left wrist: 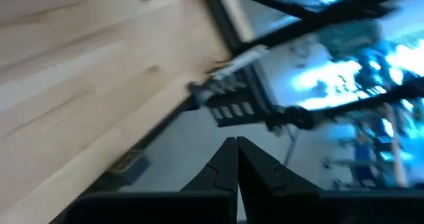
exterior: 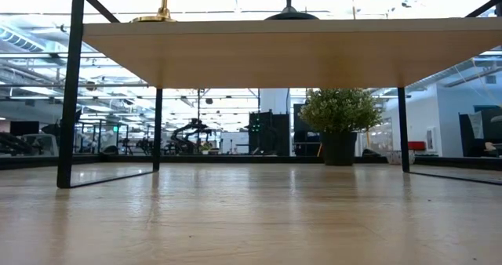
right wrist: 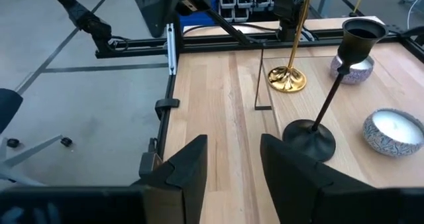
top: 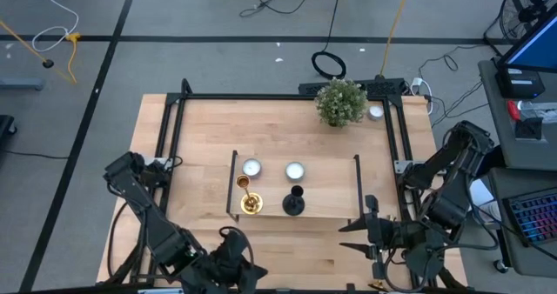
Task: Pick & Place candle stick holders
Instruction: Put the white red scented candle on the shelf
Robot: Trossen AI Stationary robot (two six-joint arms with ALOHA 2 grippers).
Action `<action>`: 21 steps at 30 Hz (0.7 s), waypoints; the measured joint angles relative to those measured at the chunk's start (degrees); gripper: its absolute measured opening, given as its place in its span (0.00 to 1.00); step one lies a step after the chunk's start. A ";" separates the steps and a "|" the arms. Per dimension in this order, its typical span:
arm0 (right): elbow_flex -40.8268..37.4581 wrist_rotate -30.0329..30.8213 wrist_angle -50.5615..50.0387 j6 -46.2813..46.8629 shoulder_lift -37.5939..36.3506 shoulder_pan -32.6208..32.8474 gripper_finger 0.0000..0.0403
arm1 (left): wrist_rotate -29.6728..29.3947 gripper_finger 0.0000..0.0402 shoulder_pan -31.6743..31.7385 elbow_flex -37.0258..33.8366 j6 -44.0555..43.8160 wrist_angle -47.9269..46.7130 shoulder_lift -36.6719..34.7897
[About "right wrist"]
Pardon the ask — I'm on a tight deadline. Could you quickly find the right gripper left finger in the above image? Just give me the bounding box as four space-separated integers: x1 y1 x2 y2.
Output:
0 133 209 224

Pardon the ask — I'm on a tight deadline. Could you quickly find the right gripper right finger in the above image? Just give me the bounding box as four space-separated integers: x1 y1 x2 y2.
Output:
260 133 424 224

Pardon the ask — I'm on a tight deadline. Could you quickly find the black candlestick holder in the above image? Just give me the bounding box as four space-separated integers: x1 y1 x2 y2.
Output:
282 17 390 163

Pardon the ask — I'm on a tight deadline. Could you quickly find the blue floral candle tin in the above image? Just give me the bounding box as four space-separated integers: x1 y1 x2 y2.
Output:
362 107 424 158

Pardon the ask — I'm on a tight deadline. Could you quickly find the gold candlestick holder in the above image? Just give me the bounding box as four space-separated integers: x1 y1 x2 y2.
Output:
266 0 315 93

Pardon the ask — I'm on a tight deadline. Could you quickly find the purple patterned candle tin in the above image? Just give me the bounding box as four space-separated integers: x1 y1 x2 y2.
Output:
329 54 376 85

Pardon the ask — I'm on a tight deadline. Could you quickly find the grey office chair base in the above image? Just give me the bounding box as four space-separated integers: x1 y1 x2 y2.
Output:
0 87 74 187

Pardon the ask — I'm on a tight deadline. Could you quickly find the black bulky equipment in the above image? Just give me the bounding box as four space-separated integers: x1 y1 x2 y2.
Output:
127 0 213 39

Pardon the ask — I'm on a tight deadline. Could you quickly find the grey bin rack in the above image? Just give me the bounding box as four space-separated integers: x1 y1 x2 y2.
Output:
218 0 279 23

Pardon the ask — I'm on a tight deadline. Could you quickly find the black frame clamp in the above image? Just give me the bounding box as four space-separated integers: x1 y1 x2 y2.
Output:
138 137 164 179
154 97 181 121

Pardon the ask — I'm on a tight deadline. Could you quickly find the silver bracket strip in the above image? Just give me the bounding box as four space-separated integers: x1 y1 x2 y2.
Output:
165 23 178 76

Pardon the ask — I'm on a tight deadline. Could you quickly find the white floor cable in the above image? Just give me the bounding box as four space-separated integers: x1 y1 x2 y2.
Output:
406 0 424 21

